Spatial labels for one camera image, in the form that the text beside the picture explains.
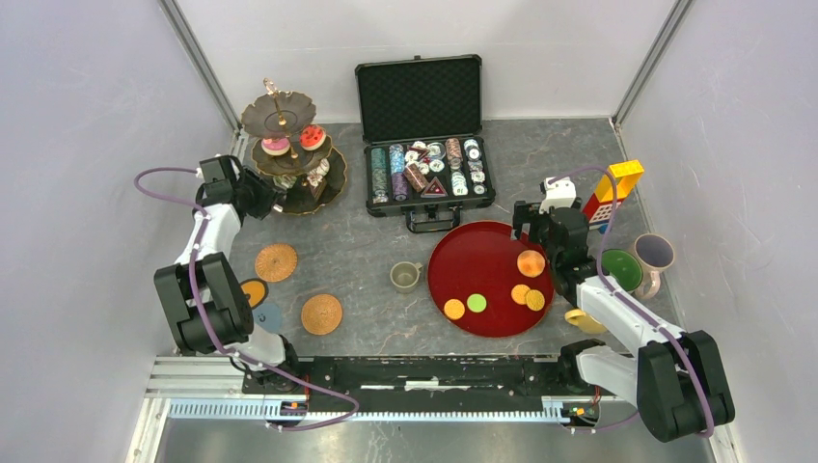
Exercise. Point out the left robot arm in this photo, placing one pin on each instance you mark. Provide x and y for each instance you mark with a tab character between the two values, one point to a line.
205	307

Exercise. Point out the red round tray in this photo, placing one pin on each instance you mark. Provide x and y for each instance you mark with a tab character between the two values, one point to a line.
481	258

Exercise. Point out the orange black coaster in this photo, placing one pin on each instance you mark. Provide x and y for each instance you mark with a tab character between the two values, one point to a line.
255	291

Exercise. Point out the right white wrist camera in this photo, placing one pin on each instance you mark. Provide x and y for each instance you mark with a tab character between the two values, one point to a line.
557	193

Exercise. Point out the red frosted donut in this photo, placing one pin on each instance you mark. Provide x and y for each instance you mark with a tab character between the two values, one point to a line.
312	137

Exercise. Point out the green macaron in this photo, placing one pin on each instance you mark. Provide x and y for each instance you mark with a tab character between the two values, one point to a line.
476	303

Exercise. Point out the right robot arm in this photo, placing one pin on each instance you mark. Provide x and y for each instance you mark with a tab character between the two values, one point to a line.
674	378

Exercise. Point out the white rectangular pastry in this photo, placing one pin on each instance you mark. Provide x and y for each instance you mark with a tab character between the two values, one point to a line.
285	182

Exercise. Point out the woven coaster front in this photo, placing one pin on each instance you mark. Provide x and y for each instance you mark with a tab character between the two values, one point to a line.
321	314

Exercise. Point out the orange waffle biscuit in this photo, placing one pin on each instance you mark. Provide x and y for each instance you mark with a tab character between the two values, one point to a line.
535	300

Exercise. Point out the orange peach bun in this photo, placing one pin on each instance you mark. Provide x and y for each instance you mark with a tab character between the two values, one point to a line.
531	263

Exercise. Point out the blue round coaster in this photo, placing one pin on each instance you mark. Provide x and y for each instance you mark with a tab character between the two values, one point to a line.
268	316

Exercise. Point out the white striped donut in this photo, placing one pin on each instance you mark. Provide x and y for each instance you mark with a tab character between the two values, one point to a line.
317	174

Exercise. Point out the small grey-green cup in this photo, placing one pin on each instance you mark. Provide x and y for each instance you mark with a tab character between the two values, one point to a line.
405	276

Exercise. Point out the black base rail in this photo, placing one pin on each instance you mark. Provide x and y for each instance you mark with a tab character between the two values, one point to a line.
424	388

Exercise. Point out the woven coaster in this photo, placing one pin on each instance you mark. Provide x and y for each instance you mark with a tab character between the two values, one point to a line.
321	314
276	262

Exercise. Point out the pink frosted donut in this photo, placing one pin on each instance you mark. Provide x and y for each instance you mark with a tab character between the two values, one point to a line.
275	146

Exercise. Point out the yellow cup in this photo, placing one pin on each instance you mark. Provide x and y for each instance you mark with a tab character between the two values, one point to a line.
584	322

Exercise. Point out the yellow round cookie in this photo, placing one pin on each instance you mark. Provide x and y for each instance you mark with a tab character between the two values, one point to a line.
454	309

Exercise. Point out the three-tier dessert stand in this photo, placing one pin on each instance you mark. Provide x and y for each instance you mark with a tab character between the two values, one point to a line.
284	114

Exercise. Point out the black poker chip case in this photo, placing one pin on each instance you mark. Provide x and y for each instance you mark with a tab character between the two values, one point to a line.
423	100

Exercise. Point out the green bowl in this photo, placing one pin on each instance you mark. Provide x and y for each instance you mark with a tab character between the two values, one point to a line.
624	267

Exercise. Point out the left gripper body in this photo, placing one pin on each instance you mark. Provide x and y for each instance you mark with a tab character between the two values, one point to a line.
259	195

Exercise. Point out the woven coaster left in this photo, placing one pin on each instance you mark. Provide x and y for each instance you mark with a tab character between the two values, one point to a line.
276	262

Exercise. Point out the toy block tower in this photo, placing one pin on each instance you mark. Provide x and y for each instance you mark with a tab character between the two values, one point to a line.
610	192

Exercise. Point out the beige purple mug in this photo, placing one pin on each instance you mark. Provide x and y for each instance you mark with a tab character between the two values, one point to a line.
655	254

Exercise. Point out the chocolate cake slice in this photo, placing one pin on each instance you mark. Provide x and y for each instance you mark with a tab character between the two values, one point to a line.
317	186

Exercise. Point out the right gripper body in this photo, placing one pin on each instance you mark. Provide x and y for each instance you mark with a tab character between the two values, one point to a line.
528	212

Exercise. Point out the orange round biscuit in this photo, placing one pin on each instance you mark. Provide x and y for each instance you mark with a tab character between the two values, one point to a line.
519	294

